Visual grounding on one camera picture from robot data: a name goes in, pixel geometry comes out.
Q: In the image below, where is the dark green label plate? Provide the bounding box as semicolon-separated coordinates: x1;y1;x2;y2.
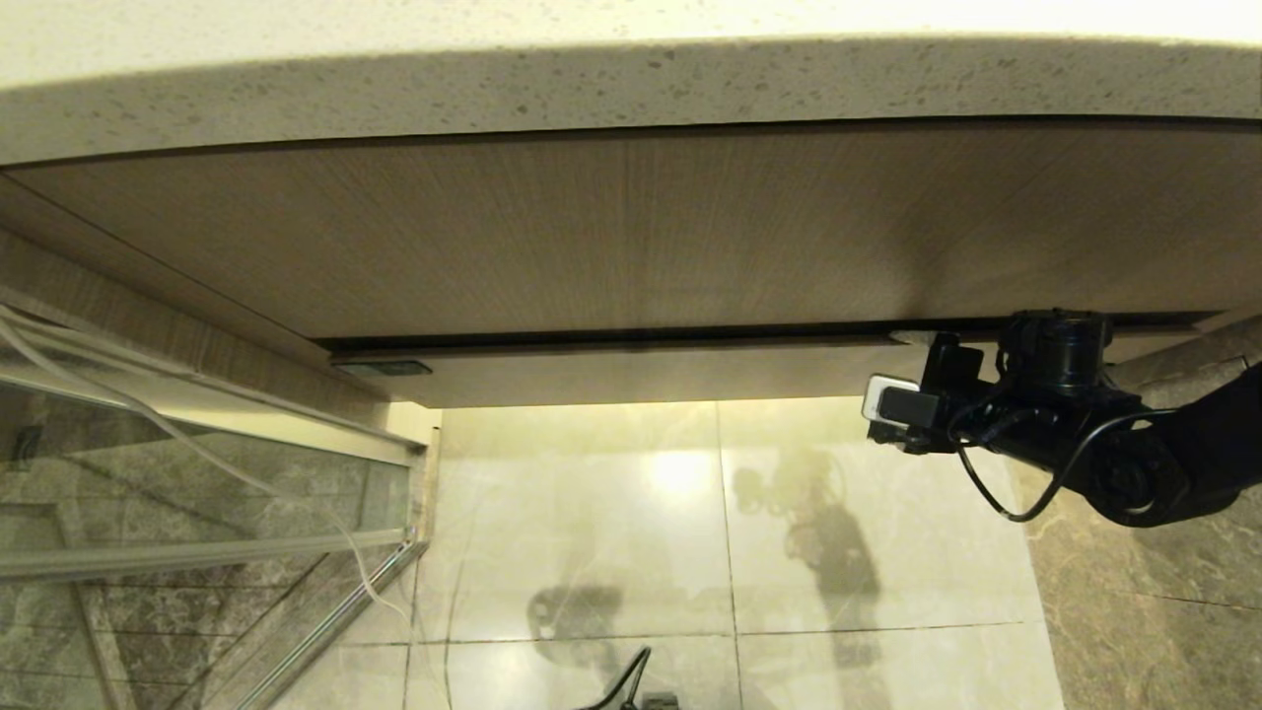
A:
332;360;435;380

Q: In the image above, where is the speckled stone countertop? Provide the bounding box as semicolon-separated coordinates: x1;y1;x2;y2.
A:
0;0;1262;169

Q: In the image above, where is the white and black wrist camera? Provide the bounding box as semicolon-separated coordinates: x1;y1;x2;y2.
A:
861;374;944;428

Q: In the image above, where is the fixed wooden cabinet front panel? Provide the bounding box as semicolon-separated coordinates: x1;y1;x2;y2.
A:
5;118;1262;344

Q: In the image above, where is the thin white cable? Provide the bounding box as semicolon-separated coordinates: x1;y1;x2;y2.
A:
0;299;417;620

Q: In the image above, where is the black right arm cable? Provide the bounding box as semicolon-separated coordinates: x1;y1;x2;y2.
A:
948;343;1179;524

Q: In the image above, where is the glass shower partition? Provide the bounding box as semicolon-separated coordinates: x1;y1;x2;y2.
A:
0;284;445;710

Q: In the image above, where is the thin black cable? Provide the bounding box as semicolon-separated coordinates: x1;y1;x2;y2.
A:
577;645;653;710

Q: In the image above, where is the wooden vanity drawer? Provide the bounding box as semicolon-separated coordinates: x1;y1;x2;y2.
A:
320;316;1224;409

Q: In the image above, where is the wooden cabinet side panel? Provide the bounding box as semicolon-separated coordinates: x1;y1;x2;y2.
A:
0;173;395;427

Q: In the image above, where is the chrome floor rail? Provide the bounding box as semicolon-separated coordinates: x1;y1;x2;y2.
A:
232;537;431;710

